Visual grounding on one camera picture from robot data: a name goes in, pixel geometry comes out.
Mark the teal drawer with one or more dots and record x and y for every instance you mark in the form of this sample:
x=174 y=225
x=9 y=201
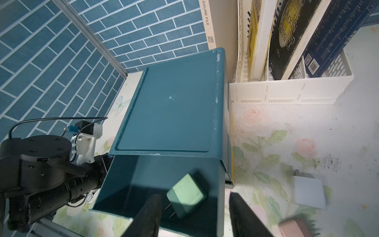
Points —
x=131 y=180

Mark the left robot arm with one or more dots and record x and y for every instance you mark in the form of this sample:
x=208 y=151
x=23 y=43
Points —
x=40 y=174

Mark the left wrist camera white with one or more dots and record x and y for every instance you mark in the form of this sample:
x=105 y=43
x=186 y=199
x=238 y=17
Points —
x=85 y=135

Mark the green plug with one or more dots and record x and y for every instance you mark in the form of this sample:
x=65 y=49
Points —
x=185 y=196

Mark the yellow book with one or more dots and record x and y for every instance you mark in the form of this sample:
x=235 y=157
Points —
x=260 y=29

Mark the dark blue book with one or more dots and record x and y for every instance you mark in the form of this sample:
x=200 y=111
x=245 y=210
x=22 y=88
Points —
x=338 y=25

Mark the teal drawer cabinet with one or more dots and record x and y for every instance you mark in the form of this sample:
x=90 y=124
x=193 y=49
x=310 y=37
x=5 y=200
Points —
x=181 y=107

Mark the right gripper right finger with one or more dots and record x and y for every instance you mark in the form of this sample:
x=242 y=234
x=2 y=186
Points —
x=244 y=221

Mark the white square plug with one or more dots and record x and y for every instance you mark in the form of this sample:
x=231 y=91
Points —
x=308 y=191

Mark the beige closure file folder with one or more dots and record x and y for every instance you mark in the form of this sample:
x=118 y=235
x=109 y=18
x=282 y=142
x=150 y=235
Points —
x=220 y=20

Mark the pink plug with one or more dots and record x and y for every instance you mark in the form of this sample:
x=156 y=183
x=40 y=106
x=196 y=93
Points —
x=294 y=228

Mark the white file organizer rack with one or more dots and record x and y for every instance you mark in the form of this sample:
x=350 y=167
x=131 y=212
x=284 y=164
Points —
x=299 y=89

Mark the black moon book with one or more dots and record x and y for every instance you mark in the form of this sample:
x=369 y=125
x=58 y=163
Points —
x=296 y=24

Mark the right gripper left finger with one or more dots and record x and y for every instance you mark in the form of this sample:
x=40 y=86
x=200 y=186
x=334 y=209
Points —
x=147 y=221

